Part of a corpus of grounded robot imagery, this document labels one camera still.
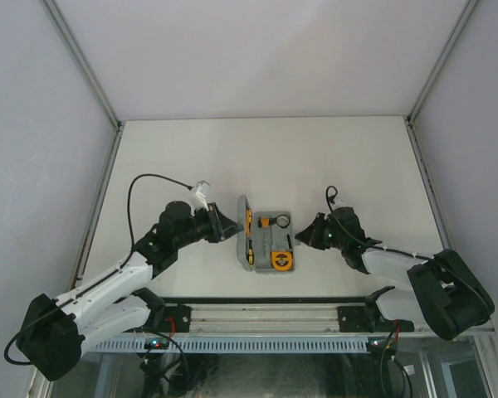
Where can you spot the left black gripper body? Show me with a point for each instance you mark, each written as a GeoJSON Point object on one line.
{"type": "Point", "coordinates": [203, 227]}

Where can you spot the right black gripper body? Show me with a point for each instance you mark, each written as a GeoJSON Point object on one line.
{"type": "Point", "coordinates": [339, 242]}

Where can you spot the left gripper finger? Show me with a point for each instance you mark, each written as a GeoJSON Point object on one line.
{"type": "Point", "coordinates": [231, 230]}
{"type": "Point", "coordinates": [219, 220]}

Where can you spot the black yellow screwdriver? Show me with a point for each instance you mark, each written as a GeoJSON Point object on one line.
{"type": "Point", "coordinates": [250, 253]}
{"type": "Point", "coordinates": [248, 221]}

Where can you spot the grey plastic tool case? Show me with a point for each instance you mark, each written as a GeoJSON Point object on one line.
{"type": "Point", "coordinates": [263, 239]}

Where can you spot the black tape roll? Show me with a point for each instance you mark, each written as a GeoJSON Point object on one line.
{"type": "Point", "coordinates": [283, 221]}

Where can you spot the orange tape measure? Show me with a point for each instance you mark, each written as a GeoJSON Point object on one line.
{"type": "Point", "coordinates": [282, 259]}

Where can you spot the orange hex key set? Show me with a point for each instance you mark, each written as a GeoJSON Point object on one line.
{"type": "Point", "coordinates": [265, 221]}

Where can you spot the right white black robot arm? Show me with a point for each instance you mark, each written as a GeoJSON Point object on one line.
{"type": "Point", "coordinates": [438, 290]}

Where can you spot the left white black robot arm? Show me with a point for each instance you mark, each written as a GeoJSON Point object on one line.
{"type": "Point", "coordinates": [57, 332]}

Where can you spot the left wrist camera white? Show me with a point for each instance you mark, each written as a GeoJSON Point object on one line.
{"type": "Point", "coordinates": [198, 195]}

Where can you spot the aluminium front rail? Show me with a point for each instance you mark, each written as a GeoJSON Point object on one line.
{"type": "Point", "coordinates": [270, 318]}

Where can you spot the blue slotted cable duct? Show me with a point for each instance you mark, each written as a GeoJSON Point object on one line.
{"type": "Point", "coordinates": [233, 345]}

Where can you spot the right aluminium frame post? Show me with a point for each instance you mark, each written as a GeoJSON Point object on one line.
{"type": "Point", "coordinates": [448, 48]}

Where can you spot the aluminium frame post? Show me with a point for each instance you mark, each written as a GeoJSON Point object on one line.
{"type": "Point", "coordinates": [70, 42]}
{"type": "Point", "coordinates": [448, 48]}

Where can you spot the left aluminium frame post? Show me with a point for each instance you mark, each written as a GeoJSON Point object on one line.
{"type": "Point", "coordinates": [70, 42]}

